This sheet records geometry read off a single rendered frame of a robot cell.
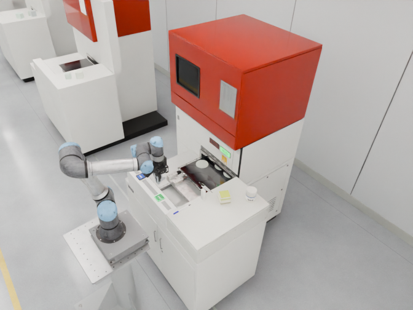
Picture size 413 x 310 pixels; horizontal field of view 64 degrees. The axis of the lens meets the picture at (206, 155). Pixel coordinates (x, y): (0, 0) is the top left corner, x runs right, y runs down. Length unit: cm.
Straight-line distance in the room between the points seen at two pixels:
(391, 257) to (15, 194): 384
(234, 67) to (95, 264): 146
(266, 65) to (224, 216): 99
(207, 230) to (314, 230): 165
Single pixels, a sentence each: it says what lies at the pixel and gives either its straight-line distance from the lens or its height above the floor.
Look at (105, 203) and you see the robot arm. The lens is 214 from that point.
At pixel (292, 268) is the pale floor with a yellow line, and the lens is 324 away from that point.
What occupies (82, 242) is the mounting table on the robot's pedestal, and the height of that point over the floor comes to 82.
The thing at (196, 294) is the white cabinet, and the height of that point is 44.
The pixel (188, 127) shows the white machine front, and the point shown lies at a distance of 281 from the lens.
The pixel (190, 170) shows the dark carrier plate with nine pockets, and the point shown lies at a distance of 262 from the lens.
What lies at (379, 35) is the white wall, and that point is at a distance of 323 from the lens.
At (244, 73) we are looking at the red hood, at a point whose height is 180.
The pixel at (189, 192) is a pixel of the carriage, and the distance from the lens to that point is 247.
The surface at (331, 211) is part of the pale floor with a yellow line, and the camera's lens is 381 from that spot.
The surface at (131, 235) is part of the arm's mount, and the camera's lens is 225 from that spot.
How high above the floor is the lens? 265
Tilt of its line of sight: 39 degrees down
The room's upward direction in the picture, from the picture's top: 2 degrees clockwise
